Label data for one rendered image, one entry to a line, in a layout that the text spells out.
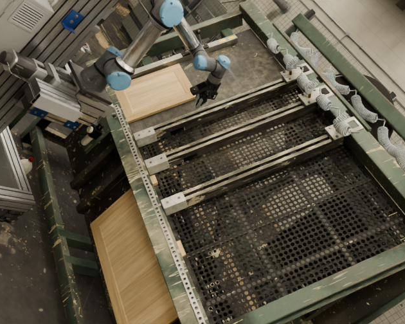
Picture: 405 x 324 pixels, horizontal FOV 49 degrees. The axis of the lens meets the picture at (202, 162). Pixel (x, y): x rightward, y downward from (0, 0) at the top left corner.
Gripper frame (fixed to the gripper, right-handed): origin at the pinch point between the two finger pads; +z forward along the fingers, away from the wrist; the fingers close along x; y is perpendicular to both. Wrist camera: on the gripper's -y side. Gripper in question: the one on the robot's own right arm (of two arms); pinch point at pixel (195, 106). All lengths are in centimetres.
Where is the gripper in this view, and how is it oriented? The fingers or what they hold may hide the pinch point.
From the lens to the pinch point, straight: 265.2
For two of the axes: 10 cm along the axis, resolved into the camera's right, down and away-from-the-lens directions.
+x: -4.6, -7.5, 4.8
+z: -4.1, 6.5, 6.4
